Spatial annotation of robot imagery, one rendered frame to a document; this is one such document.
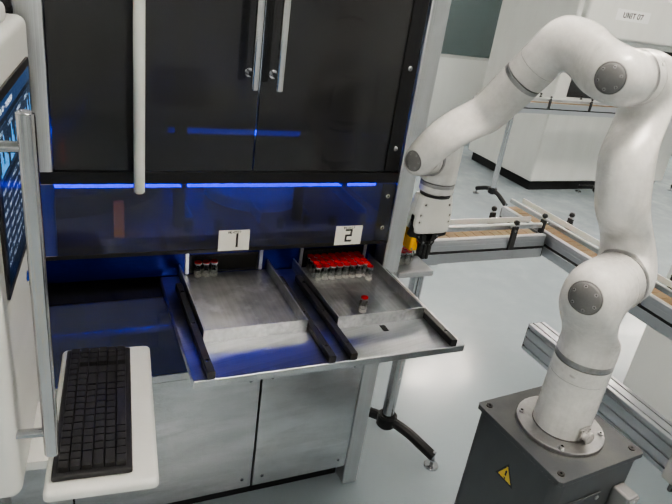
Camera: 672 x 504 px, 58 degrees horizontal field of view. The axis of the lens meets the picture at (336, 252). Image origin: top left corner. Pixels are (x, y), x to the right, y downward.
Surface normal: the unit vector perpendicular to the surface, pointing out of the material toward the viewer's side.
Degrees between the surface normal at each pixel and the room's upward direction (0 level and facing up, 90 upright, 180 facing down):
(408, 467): 0
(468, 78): 90
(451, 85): 90
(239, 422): 90
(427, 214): 90
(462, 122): 54
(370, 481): 0
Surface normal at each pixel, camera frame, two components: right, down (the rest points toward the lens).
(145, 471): 0.14, -0.90
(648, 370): -0.91, 0.05
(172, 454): 0.39, 0.44
